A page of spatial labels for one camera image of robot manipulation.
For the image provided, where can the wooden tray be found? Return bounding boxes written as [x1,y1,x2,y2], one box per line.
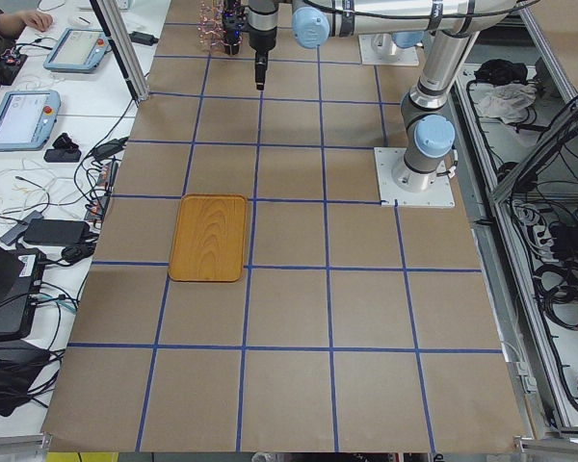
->
[168,194,248,283]

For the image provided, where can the person hand at desk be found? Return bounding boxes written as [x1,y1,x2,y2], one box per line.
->
[17,10,54,32]

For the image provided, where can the small black power adapter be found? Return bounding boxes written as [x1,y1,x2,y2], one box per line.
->
[129,31,159,46]

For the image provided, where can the upper blue teach pendant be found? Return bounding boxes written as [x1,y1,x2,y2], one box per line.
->
[43,28,109,73]

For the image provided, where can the blue teach pendant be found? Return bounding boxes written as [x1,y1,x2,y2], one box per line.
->
[43,28,109,73]
[0,90,62,152]

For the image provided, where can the black handheld device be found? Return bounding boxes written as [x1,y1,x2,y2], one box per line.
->
[43,133,82,163]

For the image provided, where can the lower blue teach pendant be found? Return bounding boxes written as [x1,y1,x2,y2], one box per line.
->
[0,90,62,152]

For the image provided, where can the white cloth rag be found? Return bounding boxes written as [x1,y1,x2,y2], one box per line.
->
[476,83,537,124]

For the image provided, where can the black power adapter brick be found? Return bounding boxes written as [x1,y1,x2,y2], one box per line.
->
[23,218,89,246]

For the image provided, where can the black laptop computer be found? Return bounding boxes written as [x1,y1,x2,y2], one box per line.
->
[0,246,45,342]

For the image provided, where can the copper wire bottle basket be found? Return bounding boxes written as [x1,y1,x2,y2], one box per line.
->
[197,0,230,55]

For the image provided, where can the aluminium frame post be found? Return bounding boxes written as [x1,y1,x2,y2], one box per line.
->
[90,0,149,105]

